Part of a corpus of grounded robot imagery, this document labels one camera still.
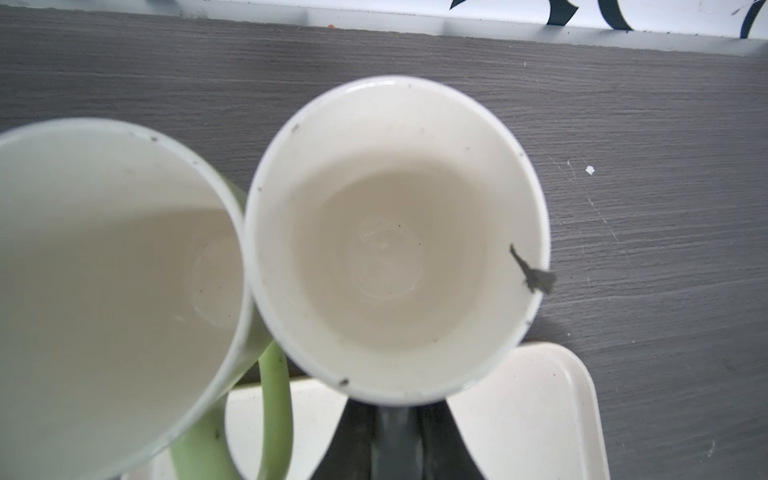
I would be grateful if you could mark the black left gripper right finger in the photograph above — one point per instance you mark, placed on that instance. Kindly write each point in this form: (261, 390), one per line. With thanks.
(445, 453)

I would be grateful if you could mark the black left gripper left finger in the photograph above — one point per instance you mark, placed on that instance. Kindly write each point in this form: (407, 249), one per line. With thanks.
(349, 453)

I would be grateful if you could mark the grey mug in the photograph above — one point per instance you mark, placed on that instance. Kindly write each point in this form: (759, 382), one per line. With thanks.
(397, 244)

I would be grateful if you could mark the light green mug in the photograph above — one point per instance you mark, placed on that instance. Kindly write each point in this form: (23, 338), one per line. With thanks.
(126, 314)

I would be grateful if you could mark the beige plastic tray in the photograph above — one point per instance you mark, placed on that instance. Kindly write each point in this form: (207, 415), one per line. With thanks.
(534, 417)

